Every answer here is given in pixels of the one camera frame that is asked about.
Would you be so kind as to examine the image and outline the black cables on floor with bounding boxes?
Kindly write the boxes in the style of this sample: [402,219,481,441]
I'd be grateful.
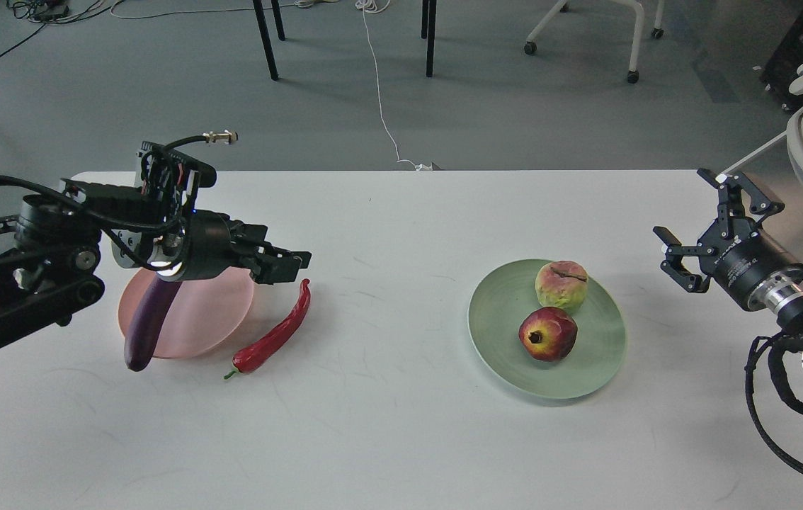
[0,0,254,82]

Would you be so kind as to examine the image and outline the black table legs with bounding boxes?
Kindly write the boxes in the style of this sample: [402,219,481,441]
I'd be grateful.
[251,0,438,81]

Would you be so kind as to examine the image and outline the black equipment case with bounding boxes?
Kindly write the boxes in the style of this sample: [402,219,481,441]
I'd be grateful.
[760,9,803,114]

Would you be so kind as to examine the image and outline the red pomegranate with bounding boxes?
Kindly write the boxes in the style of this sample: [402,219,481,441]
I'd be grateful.
[518,307,579,362]

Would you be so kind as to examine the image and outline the green pink peach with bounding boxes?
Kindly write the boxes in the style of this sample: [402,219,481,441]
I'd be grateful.
[535,261,590,313]

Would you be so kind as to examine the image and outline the white rolling chair base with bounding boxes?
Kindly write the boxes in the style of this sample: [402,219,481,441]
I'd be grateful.
[523,1,666,85]

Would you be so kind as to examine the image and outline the pink plate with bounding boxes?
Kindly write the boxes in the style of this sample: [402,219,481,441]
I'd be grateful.
[154,268,256,359]

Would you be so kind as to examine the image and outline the purple eggplant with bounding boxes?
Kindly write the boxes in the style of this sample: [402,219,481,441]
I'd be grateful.
[124,277,182,372]

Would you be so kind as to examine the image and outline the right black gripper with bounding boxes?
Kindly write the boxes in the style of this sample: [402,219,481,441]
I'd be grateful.
[653,168,803,311]

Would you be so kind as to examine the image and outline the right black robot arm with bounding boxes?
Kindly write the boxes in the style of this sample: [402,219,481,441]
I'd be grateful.
[653,168,803,475]

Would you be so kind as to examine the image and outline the white cable on floor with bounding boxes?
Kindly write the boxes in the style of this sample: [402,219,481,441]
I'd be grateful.
[355,0,432,171]

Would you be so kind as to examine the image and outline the red chili pepper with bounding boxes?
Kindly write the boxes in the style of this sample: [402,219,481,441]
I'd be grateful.
[223,278,312,380]

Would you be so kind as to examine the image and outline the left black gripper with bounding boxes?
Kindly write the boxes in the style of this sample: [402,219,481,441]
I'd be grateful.
[156,210,313,285]

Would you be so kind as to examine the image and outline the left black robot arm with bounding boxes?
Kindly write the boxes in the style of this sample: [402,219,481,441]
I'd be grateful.
[0,130,311,371]

